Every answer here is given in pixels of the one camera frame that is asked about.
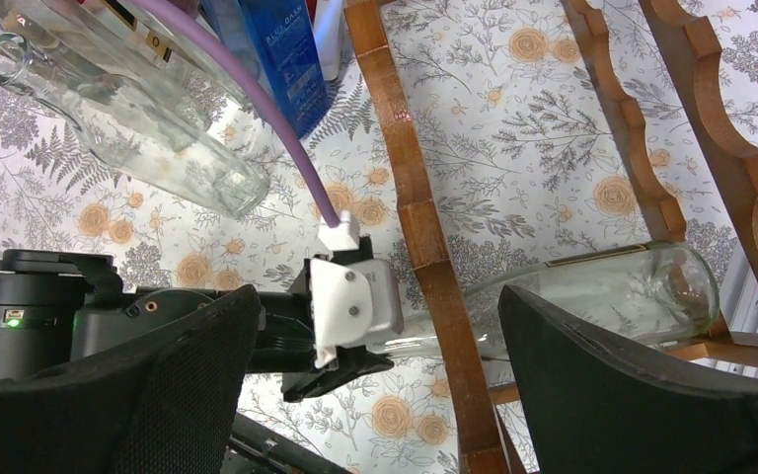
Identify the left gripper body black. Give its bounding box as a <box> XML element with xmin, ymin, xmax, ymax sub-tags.
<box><xmin>248</xmin><ymin>236</ymin><xmax>393</xmax><ymax>403</ymax></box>

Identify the clear glass wine bottle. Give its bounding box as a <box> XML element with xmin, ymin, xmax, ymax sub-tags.
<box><xmin>365</xmin><ymin>240</ymin><xmax>721</xmax><ymax>361</ymax></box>

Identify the wooden wine rack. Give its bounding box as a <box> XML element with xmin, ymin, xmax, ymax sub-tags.
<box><xmin>324</xmin><ymin>1</ymin><xmax>758</xmax><ymax>473</ymax></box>

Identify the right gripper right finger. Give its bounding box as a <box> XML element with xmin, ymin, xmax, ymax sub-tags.
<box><xmin>497</xmin><ymin>285</ymin><xmax>758</xmax><ymax>473</ymax></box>

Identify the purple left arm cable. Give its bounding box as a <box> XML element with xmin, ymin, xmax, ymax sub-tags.
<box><xmin>126</xmin><ymin>0</ymin><xmax>342</xmax><ymax>230</ymax></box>

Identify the blue glass bottle silver cap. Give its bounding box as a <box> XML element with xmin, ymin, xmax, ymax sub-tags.
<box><xmin>200</xmin><ymin>0</ymin><xmax>330</xmax><ymax>138</ymax></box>

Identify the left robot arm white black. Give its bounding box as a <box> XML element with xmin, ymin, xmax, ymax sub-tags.
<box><xmin>0</xmin><ymin>238</ymin><xmax>404</xmax><ymax>473</ymax></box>

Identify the clear bottle black gold cap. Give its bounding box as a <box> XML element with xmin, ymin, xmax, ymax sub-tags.
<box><xmin>0</xmin><ymin>1</ymin><xmax>253</xmax><ymax>119</ymax></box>

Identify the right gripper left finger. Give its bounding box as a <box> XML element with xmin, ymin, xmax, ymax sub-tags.
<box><xmin>0</xmin><ymin>285</ymin><xmax>262</xmax><ymax>473</ymax></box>

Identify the floral table mat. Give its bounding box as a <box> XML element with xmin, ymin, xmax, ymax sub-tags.
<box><xmin>0</xmin><ymin>1</ymin><xmax>758</xmax><ymax>473</ymax></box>

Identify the small clear bottle bluish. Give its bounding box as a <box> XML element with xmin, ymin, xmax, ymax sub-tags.
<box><xmin>0</xmin><ymin>33</ymin><xmax>269</xmax><ymax>219</ymax></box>

